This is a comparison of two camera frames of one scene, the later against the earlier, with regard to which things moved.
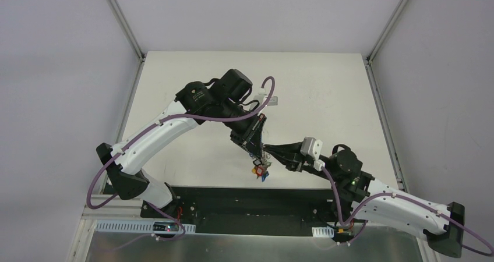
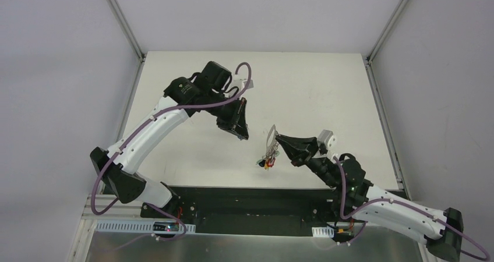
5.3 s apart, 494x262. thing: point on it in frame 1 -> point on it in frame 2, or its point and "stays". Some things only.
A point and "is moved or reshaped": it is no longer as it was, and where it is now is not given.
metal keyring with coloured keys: x=261 y=166 is moved or reshaped
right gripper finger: x=294 y=166 -> x=296 y=156
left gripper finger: x=254 y=143 -> x=241 y=128
